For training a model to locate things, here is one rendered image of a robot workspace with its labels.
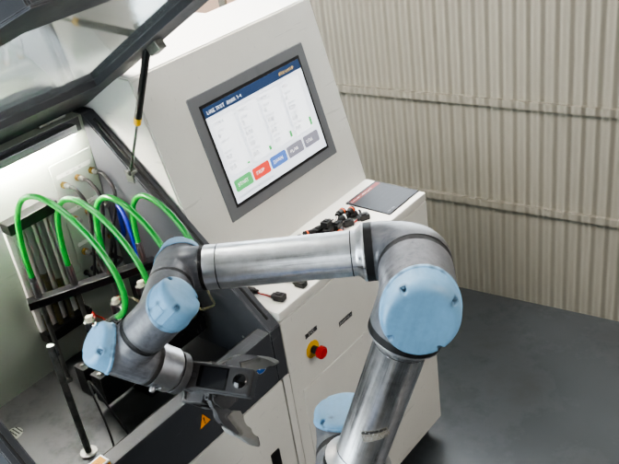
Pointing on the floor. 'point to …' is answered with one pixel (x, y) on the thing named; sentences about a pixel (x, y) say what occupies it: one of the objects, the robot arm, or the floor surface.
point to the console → (127, 96)
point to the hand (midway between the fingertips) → (272, 403)
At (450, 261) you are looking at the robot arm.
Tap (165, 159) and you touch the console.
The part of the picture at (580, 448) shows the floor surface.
